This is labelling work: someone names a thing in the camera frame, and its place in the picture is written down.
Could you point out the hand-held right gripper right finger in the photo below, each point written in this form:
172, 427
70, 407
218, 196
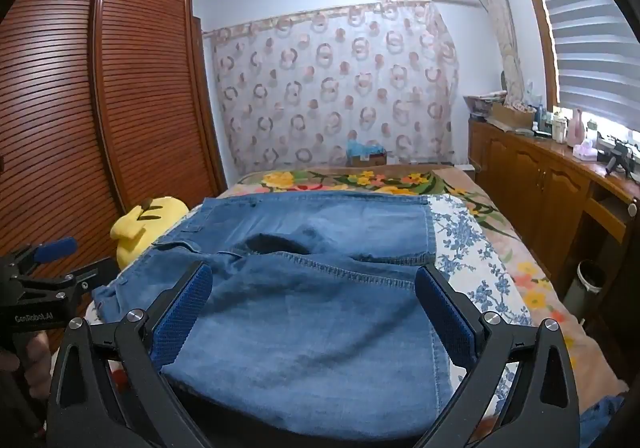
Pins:
445, 318

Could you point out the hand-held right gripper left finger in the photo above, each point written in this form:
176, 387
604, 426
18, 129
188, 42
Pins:
182, 313

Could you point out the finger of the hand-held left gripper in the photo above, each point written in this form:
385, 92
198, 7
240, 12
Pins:
95, 270
57, 248

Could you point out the blue denim pants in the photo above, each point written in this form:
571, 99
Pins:
310, 308

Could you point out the person's left hand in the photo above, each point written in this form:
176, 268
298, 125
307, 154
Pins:
36, 363

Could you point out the yellow plush toy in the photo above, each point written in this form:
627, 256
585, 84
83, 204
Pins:
145, 223

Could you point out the white blue-flowered bed cloth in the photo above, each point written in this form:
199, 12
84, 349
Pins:
465, 248

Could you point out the brown flowered blanket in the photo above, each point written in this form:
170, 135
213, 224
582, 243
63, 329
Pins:
500, 210

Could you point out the grey trash bin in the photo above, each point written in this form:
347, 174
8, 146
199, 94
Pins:
585, 293

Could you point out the wooden sideboard cabinet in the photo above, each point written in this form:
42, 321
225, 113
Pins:
530, 188

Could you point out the small cardboard box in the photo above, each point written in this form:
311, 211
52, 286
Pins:
372, 160

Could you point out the wooden louvered wardrobe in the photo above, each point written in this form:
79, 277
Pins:
150, 93

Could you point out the light blue cloth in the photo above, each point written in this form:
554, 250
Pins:
362, 147

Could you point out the open cardboard box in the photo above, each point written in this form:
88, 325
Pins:
510, 116

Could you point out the pink tissue box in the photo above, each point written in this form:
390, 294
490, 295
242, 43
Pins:
584, 152

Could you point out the stack of papers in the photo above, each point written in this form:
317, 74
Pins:
482, 103

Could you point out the cluster of toiletry bottles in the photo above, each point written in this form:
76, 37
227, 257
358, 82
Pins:
552, 126

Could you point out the pink vase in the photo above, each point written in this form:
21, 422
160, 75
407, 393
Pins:
576, 131

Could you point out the black mini tripod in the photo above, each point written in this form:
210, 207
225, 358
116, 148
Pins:
617, 156

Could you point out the circle-patterned sheer curtain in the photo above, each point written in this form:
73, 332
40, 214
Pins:
330, 88

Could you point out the beige patterned side curtain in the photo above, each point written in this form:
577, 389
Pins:
502, 28

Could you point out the grey striped window blind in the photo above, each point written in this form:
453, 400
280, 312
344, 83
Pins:
590, 28

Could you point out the wooden window frame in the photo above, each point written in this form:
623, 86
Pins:
540, 28

